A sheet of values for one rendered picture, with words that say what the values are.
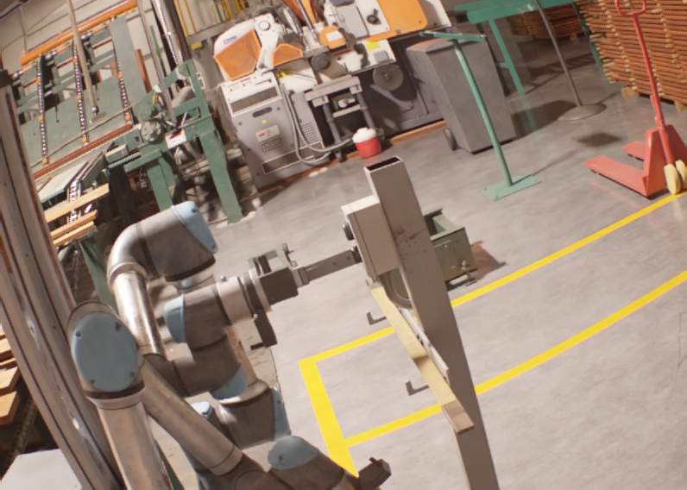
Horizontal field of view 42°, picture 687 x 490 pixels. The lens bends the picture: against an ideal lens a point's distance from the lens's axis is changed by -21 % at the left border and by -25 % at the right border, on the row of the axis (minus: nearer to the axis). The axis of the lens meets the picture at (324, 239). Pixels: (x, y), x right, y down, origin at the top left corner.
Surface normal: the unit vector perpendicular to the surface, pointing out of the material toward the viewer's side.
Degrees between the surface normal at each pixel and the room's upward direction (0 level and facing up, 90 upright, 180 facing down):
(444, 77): 96
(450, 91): 96
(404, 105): 90
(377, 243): 90
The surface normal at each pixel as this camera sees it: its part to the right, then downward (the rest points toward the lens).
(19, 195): -0.07, 0.26
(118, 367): 0.29, -0.02
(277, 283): 0.04, 0.00
